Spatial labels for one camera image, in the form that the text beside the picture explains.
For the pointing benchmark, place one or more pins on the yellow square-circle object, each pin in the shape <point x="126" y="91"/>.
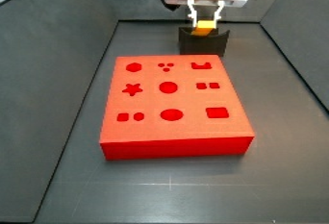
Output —
<point x="204" y="28"/>

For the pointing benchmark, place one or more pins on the black curved fixture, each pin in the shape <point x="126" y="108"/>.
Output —
<point x="203" y="45"/>

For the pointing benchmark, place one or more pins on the red shape-sorter block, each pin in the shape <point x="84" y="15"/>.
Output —
<point x="173" y="107"/>

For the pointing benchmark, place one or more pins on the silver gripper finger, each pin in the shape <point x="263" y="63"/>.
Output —
<point x="193" y="14"/>
<point x="217" y="12"/>

